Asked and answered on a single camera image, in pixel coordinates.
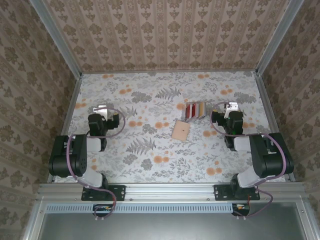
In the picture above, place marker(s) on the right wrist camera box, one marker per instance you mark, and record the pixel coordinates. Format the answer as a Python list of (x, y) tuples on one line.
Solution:
[(232, 106)]

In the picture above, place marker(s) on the grey metal panel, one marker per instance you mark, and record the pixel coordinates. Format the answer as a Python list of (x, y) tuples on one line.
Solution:
[(170, 227)]

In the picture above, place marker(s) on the red card with white logo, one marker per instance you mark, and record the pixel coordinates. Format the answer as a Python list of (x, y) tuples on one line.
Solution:
[(194, 110)]

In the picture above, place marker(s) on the aluminium frame post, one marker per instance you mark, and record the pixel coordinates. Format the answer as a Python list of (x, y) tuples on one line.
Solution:
[(62, 45), (278, 37)]

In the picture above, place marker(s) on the red card with white line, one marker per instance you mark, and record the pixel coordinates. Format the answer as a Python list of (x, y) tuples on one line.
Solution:
[(188, 110)]

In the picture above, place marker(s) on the tan card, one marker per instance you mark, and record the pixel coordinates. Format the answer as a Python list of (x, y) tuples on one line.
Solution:
[(202, 110)]

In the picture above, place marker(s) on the black card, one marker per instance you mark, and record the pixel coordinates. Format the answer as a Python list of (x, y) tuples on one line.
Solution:
[(198, 110)]

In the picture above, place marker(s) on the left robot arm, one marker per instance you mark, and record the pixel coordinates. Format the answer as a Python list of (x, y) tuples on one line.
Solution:
[(75, 155)]

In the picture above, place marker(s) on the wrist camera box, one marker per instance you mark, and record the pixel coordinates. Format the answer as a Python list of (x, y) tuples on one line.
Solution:
[(232, 106), (101, 111)]

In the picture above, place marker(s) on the clear acrylic card box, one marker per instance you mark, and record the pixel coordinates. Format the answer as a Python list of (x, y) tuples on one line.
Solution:
[(195, 119)]

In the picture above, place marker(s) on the thin aluminium rail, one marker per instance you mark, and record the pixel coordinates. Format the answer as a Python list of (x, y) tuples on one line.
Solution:
[(170, 71)]

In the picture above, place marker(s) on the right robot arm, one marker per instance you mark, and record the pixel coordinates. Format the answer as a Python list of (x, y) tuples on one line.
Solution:
[(265, 155)]

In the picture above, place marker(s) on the wide aluminium base rail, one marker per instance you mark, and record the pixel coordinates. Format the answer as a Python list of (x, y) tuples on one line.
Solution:
[(170, 192)]

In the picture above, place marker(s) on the aluminium side rail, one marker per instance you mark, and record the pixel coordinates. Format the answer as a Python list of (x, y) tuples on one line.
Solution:
[(265, 95), (70, 110)]

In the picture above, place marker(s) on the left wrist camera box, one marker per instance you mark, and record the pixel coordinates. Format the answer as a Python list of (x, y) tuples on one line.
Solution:
[(101, 111)]

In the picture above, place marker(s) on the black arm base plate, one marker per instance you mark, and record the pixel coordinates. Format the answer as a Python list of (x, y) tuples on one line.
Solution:
[(220, 192), (119, 192)]

